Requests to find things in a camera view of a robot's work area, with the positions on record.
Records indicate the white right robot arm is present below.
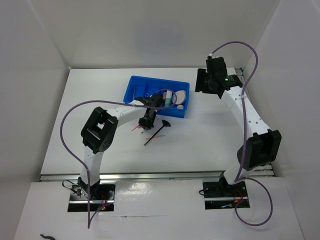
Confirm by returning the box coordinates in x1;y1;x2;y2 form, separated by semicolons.
195;55;282;196

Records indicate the green bottle white cap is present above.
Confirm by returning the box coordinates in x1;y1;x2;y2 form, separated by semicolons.
165;90;173;107

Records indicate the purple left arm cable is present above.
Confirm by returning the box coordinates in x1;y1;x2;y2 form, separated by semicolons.
59;88;175;229

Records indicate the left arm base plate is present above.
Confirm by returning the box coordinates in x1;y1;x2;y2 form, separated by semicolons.
67;183;116;213

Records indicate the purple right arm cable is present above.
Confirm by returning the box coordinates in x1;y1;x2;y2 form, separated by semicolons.
208;41;273;227

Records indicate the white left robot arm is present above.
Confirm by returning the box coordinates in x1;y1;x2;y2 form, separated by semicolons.
78;93;164;200

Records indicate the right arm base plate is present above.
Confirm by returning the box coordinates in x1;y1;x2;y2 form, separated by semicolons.
198;181;250;210

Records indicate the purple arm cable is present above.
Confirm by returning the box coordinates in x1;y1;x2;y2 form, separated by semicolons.
208;41;273;227
59;88;175;229

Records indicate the aluminium table edge rail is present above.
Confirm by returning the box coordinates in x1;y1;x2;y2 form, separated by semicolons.
38;169;276;182

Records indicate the black fan brush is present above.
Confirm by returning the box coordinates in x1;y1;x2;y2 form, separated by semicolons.
144;120;171;146

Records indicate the blue plastic organizer bin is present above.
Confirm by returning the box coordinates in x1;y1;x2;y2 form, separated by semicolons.
123;75;190;118

